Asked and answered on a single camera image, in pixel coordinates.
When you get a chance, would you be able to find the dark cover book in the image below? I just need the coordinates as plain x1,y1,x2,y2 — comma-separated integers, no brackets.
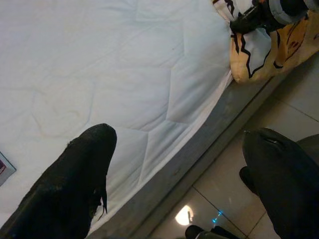
0,151,17,187

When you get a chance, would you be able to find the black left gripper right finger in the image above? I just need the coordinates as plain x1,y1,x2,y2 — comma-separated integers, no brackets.
242,127,319,239

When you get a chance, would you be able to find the yellow egg-print blanket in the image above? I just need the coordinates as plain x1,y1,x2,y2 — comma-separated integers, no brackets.
211,0,319,84

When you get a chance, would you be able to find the grey bed base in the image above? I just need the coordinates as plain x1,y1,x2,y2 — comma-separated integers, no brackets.
84,53,319,239

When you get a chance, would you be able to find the silver left robot leg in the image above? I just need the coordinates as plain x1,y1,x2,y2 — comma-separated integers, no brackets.
185,225,241,239

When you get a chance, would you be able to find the white bed mattress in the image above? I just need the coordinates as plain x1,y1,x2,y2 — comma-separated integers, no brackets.
0,0,236,237

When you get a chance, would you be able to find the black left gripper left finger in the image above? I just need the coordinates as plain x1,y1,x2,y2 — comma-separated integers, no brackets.
0,123,118,239

